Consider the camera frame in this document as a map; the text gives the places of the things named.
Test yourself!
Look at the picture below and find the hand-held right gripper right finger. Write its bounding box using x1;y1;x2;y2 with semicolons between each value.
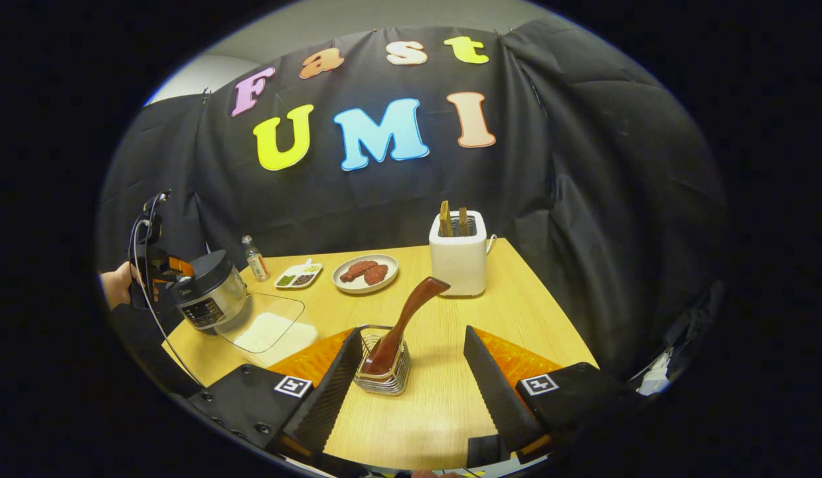
464;325;627;465

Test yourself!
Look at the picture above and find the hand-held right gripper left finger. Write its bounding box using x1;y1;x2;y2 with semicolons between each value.
185;327;364;465

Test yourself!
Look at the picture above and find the black silver rice cooker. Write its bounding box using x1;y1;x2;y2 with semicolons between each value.
171;250;249;335

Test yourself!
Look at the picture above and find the wire basket chopstick holder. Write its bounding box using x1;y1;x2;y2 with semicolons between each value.
353;324;412;396

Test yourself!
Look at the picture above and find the glass tray of rice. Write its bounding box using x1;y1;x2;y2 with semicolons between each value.
215;293;319;366

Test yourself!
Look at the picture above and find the dark wooden spoon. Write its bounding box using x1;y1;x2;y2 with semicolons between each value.
361;277;452;376

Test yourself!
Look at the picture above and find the small black block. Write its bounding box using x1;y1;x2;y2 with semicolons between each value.
465;435;511;469

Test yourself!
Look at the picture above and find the small clear glass bottle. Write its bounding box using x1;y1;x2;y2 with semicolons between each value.
242;235;271;282

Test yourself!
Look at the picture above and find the white divided bean dish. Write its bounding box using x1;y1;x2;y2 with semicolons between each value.
274;259;323;289

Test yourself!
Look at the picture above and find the white toaster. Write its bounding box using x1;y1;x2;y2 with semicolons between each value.
429;210;497;297

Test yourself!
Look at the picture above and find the round white plate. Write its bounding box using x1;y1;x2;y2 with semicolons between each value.
332;254;399;295

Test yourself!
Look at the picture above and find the white cloth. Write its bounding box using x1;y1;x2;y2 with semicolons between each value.
637;352;671;396

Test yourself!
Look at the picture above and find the pile of dark clothes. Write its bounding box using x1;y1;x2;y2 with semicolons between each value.
623;279;724;399

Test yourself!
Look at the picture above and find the black backdrop cloth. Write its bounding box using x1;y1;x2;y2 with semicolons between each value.
98;17;727;379

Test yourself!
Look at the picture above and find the black cable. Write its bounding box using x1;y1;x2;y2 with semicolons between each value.
129;218;206;389

